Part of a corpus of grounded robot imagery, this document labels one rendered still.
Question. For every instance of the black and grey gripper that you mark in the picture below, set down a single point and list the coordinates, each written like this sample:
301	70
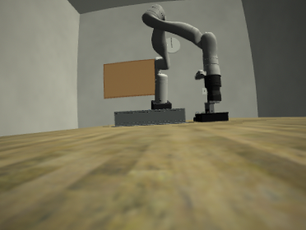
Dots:
211	75

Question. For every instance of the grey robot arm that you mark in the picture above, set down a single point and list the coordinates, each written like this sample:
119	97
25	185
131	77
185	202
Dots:
154	17

